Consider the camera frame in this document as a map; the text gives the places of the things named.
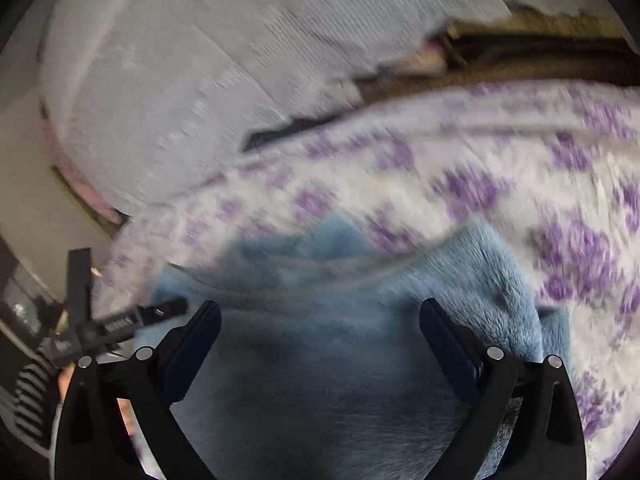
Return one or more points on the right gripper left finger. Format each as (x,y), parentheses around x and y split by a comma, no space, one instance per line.
(92,441)

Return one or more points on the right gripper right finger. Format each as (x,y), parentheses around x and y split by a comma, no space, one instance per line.
(546,442)

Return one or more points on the blue fleece garment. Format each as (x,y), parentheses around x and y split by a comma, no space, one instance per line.
(320,370)

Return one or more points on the purple floral bed sheet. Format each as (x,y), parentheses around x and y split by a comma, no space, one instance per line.
(553,166)

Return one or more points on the pink floral bedding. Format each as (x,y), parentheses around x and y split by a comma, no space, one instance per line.
(76,180)

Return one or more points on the white lace cover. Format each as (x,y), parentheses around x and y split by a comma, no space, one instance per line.
(149,97)

